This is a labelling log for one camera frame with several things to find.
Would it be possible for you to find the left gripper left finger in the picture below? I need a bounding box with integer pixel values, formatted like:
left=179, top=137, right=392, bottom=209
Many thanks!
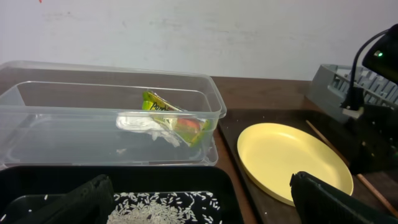
left=15, top=175, right=114, bottom=224

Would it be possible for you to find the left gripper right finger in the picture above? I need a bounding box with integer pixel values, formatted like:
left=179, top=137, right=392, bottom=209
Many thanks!
left=290, top=171, right=397, bottom=224

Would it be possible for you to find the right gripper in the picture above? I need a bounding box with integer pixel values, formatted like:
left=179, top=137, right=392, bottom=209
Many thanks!
left=346, top=105, right=397, bottom=174

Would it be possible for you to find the wooden chopstick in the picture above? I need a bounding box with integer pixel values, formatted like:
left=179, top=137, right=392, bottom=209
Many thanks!
left=305, top=120, right=397, bottom=218

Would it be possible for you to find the yellow plate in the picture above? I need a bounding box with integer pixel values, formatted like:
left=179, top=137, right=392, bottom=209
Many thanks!
left=237, top=123, right=354, bottom=206

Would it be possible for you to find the pile of rice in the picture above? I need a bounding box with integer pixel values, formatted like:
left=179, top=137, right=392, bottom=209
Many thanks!
left=107, top=191, right=225, bottom=224

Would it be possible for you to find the green yellow snack wrapper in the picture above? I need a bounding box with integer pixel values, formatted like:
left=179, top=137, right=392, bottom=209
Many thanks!
left=142, top=90, right=212, bottom=147

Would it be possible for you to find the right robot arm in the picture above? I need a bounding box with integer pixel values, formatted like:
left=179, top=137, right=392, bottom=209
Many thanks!
left=341, top=24, right=397, bottom=174

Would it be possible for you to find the grey dishwasher rack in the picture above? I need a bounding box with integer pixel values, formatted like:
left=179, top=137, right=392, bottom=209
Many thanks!
left=306, top=64, right=397, bottom=123

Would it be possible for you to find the black waste tray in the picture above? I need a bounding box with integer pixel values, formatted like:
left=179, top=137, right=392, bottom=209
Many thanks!
left=1, top=166, right=243, bottom=223

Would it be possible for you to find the brown serving tray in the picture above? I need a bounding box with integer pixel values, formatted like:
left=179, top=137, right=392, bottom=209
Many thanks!
left=219, top=109, right=397, bottom=223

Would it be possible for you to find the clear plastic bin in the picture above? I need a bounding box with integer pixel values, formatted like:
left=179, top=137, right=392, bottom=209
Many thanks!
left=1, top=61, right=227, bottom=169

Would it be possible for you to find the crumpled white tissue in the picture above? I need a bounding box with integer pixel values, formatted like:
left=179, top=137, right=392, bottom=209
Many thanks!
left=116, top=113, right=181, bottom=147

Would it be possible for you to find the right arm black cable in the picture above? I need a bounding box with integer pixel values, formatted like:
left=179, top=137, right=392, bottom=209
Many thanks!
left=340, top=28, right=391, bottom=110

